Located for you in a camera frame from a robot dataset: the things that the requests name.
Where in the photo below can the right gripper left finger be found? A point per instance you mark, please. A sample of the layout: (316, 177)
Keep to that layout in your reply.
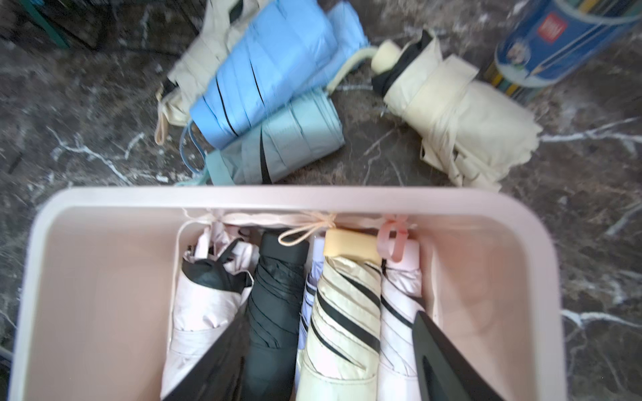
(219, 373)

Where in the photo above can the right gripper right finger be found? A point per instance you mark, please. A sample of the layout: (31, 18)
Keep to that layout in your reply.
(443, 373)

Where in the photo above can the black umbrella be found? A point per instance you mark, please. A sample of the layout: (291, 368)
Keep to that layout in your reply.
(273, 310)

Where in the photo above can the beige striped umbrella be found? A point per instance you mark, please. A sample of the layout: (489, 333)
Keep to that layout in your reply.
(341, 357)

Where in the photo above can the pink plastic storage box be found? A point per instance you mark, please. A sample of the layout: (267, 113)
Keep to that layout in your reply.
(95, 316)

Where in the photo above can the cream umbrella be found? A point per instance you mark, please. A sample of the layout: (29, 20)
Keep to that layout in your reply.
(469, 130)
(224, 23)

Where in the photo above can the blue umbrella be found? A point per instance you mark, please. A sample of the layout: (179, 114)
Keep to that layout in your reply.
(289, 48)

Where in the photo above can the purple umbrella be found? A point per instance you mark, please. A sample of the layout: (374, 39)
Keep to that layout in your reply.
(310, 289)

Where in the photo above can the mint green folded umbrella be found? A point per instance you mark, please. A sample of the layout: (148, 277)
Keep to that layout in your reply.
(305, 130)

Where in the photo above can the blue lid pencil jar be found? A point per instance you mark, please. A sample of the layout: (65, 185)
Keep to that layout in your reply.
(554, 39)

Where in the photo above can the black wire file rack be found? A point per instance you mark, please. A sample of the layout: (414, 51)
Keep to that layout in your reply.
(157, 27)

